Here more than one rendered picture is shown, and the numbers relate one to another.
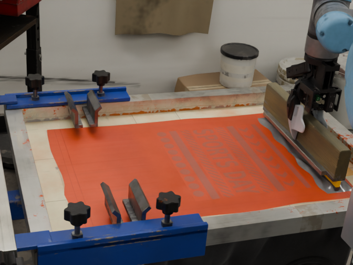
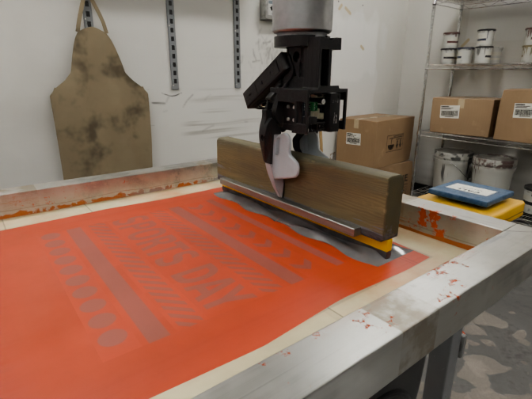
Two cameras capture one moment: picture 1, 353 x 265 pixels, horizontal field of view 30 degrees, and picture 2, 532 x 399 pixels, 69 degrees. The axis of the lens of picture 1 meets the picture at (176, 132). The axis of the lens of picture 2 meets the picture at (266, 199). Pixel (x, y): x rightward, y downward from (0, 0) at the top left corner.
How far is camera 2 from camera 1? 100 cm
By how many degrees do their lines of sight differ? 19
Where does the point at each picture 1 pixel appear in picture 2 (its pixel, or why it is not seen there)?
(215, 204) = (158, 355)
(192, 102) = (112, 186)
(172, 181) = (45, 323)
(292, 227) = (385, 371)
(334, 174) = (384, 227)
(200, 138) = (126, 229)
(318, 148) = (332, 192)
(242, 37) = not seen: hidden behind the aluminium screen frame
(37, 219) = not seen: outside the picture
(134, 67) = not seen: hidden behind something
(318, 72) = (305, 59)
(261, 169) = (243, 252)
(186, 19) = (131, 166)
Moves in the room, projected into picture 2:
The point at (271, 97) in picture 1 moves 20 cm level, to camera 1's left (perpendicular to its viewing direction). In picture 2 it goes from (228, 153) to (100, 161)
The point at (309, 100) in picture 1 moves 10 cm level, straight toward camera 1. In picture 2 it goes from (299, 116) to (316, 126)
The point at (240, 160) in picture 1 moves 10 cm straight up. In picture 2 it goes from (200, 247) to (196, 169)
